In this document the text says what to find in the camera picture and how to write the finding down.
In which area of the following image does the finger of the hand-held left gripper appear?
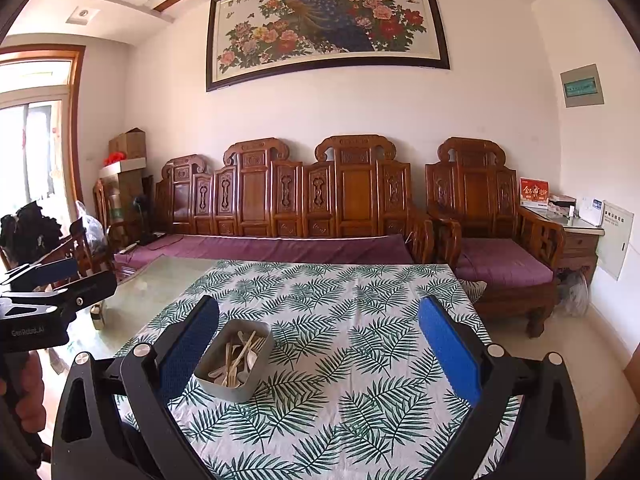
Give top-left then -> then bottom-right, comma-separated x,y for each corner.
10,270 -> 119,327
2,257 -> 81,294

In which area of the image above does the clear plastic bag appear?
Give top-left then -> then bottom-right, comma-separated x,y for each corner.
555,270 -> 591,317

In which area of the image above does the person's left forearm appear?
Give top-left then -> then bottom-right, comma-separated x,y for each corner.
0,400 -> 56,480

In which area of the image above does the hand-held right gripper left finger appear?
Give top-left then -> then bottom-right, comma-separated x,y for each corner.
51,296 -> 221,480

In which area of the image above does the black standing fan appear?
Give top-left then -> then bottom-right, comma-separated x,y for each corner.
131,194 -> 166,247

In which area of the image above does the white wall cabinet door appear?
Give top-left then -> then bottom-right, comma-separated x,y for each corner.
597,200 -> 635,281

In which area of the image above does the white box with blue label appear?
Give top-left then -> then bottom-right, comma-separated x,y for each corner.
575,196 -> 606,226

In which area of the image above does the flat white box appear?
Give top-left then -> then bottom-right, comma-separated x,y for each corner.
98,157 -> 147,180

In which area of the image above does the black clothing pile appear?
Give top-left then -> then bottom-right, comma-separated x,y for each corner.
0,202 -> 64,267

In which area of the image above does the white plastic bag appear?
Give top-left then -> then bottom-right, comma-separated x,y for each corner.
75,200 -> 106,257

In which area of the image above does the wooden side table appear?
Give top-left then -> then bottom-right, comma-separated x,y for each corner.
520,205 -> 605,282

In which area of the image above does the wooden dining chair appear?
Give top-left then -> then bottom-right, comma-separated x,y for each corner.
92,180 -> 132,262
50,217 -> 109,292

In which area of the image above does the red gift box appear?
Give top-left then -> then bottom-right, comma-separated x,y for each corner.
520,177 -> 550,209

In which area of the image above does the rectangular metal tray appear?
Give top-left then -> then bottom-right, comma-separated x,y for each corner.
193,318 -> 273,403

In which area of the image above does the purple armchair cushion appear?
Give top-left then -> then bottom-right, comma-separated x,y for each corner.
456,237 -> 555,289

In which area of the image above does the wooden door frame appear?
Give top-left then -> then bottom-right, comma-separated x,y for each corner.
0,44 -> 87,272

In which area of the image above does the long purple sofa cushion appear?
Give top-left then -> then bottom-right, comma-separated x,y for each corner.
114,232 -> 416,274

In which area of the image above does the brown cardboard box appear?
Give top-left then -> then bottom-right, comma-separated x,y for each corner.
109,127 -> 147,161

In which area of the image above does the framed peacock flower painting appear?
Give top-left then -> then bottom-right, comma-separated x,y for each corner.
206,0 -> 451,93

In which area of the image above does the grey wall electrical panel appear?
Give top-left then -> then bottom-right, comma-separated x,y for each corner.
560,63 -> 602,108

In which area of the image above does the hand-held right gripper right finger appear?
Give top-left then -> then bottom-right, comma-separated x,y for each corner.
417,296 -> 587,480

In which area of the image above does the carved wooden armchair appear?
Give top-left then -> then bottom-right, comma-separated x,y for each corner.
425,136 -> 567,339

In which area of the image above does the stack of cardboard boxes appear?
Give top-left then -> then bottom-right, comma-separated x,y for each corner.
102,172 -> 154,241

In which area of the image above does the person's left hand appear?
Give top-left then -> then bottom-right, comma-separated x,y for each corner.
14,349 -> 46,413

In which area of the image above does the leaf print tablecloth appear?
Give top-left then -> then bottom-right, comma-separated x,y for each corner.
116,259 -> 523,480

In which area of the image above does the carved wooden sofa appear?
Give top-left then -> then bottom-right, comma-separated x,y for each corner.
152,134 -> 436,267

